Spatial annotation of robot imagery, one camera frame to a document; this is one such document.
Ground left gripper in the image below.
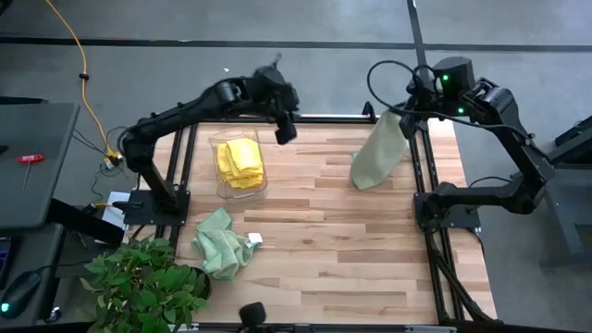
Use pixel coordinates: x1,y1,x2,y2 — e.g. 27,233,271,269
253,65,301,146

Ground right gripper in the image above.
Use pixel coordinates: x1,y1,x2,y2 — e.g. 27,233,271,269
399,82,463,142

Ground clear plastic bin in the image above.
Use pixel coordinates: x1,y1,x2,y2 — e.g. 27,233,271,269
207,127,269,201

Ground green microfiber towel white tag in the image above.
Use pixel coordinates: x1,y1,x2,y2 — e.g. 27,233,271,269
191,206,264,281

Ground yellow black power connector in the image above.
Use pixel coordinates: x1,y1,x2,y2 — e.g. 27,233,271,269
102,146,126,171

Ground black fuzzy round object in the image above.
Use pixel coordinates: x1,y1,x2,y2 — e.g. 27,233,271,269
239,302,268,332

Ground grey metal stand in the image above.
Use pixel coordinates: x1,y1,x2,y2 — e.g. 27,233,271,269
538,115,592,270

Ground white paper sheet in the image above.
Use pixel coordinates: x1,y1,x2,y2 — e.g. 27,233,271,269
101,191,129,230

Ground potted green plant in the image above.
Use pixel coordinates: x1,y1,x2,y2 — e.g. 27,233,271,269
78,236,213,333

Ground black desk base beam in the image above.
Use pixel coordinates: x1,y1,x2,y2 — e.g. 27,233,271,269
45,198,126,246

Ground grey desk top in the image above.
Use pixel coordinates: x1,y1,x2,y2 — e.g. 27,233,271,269
0,102,80,232

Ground dark desk surface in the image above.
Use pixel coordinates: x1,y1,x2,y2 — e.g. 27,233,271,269
0,224,64,327

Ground black computer mouse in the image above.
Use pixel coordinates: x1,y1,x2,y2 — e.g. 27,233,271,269
0,270,43,320

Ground black backlit keyboard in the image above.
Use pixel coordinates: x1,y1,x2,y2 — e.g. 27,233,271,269
0,236,13,290

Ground black metal table frame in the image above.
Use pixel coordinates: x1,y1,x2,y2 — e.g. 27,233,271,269
154,100,500,333

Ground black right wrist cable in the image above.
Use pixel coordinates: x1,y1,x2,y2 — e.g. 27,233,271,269
366,59,528,140

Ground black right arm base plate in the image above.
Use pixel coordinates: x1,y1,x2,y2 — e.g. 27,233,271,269
413,191,482,228

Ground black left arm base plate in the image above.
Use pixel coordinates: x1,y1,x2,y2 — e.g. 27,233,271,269
123,189,191,228

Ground black clamp handle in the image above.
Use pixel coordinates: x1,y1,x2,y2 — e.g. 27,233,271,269
112,199,144,212

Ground black floor cable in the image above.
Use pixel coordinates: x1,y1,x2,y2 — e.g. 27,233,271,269
71,125,142,204

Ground yellow cable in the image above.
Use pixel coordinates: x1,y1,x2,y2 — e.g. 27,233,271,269
43,0,117,158

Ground red-handled hex key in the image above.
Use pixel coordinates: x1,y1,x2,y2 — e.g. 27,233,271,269
17,154,46,191

